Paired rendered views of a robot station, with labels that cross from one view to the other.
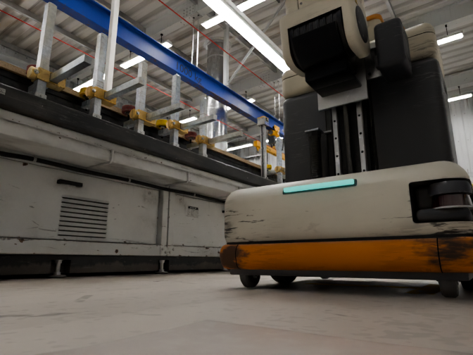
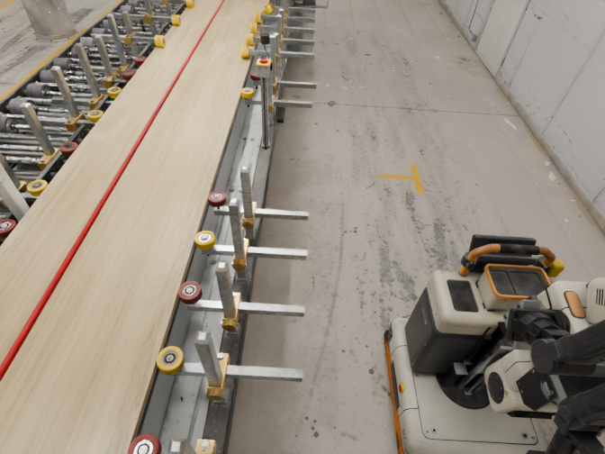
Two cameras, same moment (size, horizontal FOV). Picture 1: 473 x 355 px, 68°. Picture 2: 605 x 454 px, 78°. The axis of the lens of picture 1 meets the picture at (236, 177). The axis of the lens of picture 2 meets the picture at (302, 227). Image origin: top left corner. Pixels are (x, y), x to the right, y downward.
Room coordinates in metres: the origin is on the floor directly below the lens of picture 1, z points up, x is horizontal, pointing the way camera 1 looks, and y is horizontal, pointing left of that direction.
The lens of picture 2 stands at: (1.01, 0.72, 2.04)
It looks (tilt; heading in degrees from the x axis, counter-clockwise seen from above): 47 degrees down; 323
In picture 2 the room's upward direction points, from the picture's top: 4 degrees clockwise
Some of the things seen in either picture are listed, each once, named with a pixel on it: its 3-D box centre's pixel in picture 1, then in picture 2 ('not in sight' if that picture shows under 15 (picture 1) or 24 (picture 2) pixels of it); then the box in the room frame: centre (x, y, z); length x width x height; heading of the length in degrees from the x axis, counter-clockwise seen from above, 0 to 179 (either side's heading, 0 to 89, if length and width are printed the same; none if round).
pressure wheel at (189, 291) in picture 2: (129, 116); (192, 297); (1.82, 0.60, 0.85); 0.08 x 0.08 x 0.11
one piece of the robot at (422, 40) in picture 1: (359, 114); (485, 330); (1.18, -0.44, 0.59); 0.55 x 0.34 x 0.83; 54
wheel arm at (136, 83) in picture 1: (110, 94); (235, 372); (1.50, 0.58, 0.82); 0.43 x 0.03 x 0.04; 54
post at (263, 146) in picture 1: (263, 152); (265, 113); (2.71, -0.22, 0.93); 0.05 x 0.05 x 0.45; 54
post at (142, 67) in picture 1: (140, 103); (229, 306); (1.70, 0.50, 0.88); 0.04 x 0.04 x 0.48; 54
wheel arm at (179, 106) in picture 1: (152, 116); (247, 308); (1.71, 0.44, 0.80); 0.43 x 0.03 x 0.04; 54
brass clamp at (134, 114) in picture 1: (143, 117); (231, 311); (1.72, 0.49, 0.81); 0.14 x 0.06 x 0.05; 144
